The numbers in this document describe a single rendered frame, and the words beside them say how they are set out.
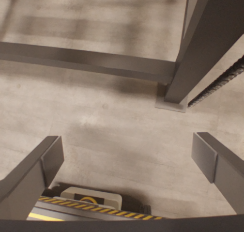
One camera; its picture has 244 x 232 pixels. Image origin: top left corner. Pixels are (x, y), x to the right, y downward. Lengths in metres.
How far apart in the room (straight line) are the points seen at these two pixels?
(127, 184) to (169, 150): 0.27
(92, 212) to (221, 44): 0.57
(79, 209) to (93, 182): 0.32
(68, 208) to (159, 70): 0.53
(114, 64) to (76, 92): 0.43
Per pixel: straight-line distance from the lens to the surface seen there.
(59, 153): 0.17
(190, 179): 0.93
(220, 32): 0.35
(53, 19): 1.27
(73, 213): 0.66
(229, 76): 0.45
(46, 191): 0.95
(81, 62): 0.65
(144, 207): 0.84
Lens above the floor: 0.89
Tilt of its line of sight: 78 degrees down
